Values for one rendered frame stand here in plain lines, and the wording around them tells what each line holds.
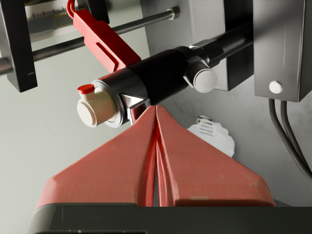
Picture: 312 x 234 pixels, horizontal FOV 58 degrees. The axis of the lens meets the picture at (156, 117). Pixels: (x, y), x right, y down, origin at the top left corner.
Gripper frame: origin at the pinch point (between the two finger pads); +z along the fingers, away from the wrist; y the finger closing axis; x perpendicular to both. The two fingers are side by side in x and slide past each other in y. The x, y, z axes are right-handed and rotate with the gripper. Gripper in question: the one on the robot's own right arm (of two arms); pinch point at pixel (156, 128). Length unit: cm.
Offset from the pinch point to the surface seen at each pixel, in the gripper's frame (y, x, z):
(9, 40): 13.9, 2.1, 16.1
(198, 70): -2.4, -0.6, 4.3
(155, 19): 0.1, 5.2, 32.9
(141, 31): 2.7, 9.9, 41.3
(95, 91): 3.2, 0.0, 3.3
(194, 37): -3.6, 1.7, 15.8
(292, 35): -9.7, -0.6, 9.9
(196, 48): -2.7, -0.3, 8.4
